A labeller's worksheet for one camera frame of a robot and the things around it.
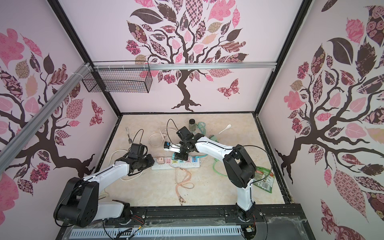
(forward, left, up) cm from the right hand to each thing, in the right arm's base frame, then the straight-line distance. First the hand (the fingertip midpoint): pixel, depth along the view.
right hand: (176, 152), depth 88 cm
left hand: (-4, +14, -6) cm, 16 cm away
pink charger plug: (-4, +9, -2) cm, 11 cm away
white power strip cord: (+6, +37, -7) cm, 38 cm away
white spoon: (+26, -36, -8) cm, 45 cm away
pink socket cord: (+17, +11, -6) cm, 21 cm away
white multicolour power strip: (-4, -10, -6) cm, 12 cm away
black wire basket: (+42, +37, +26) cm, 61 cm away
